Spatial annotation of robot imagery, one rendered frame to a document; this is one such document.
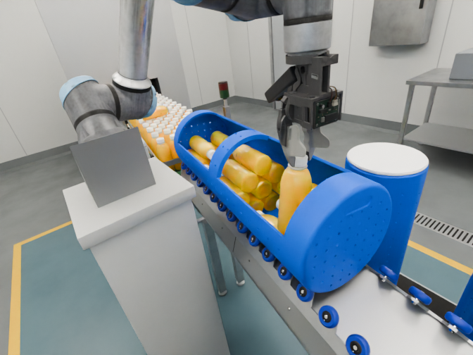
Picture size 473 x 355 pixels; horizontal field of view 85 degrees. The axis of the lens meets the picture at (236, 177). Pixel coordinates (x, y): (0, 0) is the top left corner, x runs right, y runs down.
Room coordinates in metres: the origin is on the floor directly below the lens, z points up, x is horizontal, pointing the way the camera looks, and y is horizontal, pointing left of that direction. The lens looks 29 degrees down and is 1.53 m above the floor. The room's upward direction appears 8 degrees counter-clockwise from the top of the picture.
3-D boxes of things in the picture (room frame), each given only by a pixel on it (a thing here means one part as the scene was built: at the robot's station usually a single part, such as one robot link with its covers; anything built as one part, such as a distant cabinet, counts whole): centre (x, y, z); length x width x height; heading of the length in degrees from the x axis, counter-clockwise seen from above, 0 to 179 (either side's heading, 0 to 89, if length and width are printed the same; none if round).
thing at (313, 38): (0.47, -0.15, 1.50); 0.08 x 0.08 x 0.05
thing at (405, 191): (0.88, -0.59, 0.59); 0.28 x 0.28 x 0.88
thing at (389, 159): (0.88, -0.59, 1.03); 0.28 x 0.28 x 0.01
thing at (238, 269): (1.23, 0.07, 0.31); 0.06 x 0.06 x 0.63; 25
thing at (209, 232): (1.17, 0.20, 0.31); 0.06 x 0.06 x 0.63; 25
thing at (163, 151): (1.30, 0.37, 0.99); 0.07 x 0.07 x 0.19
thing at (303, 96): (0.46, -0.15, 1.42); 0.09 x 0.08 x 0.12; 25
